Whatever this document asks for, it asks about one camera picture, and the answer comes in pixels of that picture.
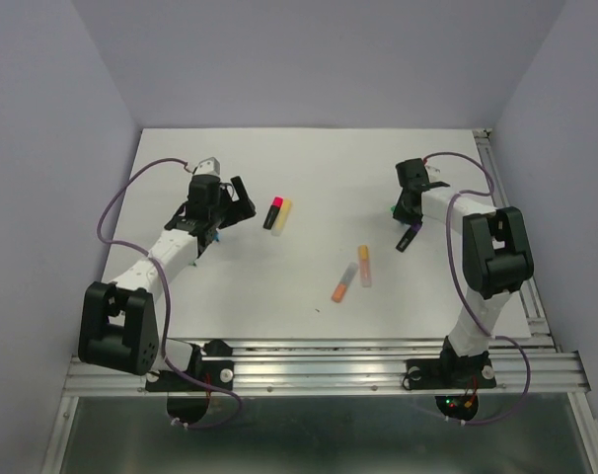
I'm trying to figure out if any black highlighter purple cap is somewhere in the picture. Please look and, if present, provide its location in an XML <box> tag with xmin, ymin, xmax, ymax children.
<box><xmin>396</xmin><ymin>223</ymin><xmax>422</xmax><ymax>253</ymax></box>

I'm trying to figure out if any aluminium right rail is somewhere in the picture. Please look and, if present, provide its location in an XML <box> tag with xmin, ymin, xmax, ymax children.
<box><xmin>473</xmin><ymin>128</ymin><xmax>562</xmax><ymax>353</ymax></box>

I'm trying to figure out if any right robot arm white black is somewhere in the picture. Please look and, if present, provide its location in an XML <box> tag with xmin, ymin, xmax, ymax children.
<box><xmin>393</xmin><ymin>158</ymin><xmax>534</xmax><ymax>391</ymax></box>

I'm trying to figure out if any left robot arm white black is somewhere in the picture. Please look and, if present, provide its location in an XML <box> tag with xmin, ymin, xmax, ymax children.
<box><xmin>78</xmin><ymin>173</ymin><xmax>256</xmax><ymax>389</ymax></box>

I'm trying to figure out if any black highlighter pink cap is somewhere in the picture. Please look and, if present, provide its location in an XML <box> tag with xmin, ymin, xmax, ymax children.
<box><xmin>262</xmin><ymin>197</ymin><xmax>283</xmax><ymax>230</ymax></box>

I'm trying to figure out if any grey highlighter orange cap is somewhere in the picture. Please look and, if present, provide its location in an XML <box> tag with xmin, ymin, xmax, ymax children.
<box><xmin>331</xmin><ymin>262</ymin><xmax>358</xmax><ymax>303</ymax></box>

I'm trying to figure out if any pale yellow highlighter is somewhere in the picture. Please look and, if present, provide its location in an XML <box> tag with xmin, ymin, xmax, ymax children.
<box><xmin>271</xmin><ymin>198</ymin><xmax>292</xmax><ymax>236</ymax></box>

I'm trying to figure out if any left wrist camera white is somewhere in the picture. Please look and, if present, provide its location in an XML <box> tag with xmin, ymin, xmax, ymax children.
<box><xmin>192</xmin><ymin>157</ymin><xmax>221</xmax><ymax>177</ymax></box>

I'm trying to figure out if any aluminium front rail frame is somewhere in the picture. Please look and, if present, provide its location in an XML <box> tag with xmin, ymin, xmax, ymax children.
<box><xmin>42</xmin><ymin>339</ymin><xmax>598</xmax><ymax>473</ymax></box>

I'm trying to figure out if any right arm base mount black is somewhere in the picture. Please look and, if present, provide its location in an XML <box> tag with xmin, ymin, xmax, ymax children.
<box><xmin>403</xmin><ymin>355</ymin><xmax>497</xmax><ymax>393</ymax></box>

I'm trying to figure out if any pastel pink highlighter orange cap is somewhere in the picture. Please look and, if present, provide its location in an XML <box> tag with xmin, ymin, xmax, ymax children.
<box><xmin>357</xmin><ymin>245</ymin><xmax>372</xmax><ymax>287</ymax></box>

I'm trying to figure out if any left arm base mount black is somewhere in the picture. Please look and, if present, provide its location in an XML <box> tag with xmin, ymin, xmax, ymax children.
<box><xmin>145</xmin><ymin>339</ymin><xmax>235</xmax><ymax>393</ymax></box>

